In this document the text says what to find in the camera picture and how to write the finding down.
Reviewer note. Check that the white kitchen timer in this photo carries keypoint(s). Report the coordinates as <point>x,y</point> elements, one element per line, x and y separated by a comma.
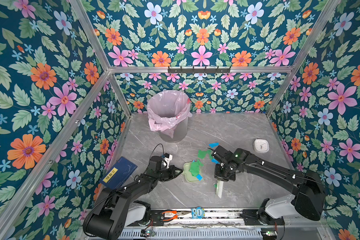
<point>261,146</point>

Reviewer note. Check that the blue crumpled paper scrap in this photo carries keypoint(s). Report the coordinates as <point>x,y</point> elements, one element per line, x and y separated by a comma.
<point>215,161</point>

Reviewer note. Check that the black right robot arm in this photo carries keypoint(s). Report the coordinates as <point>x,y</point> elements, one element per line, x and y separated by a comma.
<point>306,196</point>

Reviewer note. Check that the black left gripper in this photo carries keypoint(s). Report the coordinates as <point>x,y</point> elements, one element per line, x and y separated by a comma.
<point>173,171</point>

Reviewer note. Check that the black wall hook rail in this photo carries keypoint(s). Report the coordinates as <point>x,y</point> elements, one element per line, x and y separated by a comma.
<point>198,70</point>

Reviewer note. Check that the blue book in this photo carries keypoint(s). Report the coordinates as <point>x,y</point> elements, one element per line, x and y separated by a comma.
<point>118,173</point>

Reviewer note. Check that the metal mesh trash bin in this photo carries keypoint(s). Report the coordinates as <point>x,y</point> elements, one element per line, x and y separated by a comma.
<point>180,132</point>

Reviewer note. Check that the large green paper scrap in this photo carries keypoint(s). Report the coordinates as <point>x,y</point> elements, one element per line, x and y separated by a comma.
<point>195,168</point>

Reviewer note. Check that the pink plastic bin liner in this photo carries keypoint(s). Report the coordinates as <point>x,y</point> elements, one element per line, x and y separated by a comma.
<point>167,109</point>

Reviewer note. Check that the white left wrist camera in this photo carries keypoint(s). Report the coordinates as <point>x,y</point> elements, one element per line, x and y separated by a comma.
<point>167,158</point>

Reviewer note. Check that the light green hand brush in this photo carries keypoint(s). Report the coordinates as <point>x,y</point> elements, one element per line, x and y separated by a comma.
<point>219,188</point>

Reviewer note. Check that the light green dustpan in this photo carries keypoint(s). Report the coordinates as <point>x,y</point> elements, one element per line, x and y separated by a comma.
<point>188,177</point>

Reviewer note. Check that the blue paper scrap top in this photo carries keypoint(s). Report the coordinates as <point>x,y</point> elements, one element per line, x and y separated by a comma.
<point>213,145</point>

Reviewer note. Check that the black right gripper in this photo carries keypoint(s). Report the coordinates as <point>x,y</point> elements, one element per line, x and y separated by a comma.
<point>217,176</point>

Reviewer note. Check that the blue owl figurine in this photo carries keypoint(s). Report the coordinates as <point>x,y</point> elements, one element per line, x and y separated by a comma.
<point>197,213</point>

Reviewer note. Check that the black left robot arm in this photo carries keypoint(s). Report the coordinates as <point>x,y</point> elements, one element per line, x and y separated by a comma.
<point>109,216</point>

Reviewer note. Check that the orange handled pliers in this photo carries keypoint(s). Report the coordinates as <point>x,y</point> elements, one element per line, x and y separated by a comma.
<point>170,215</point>

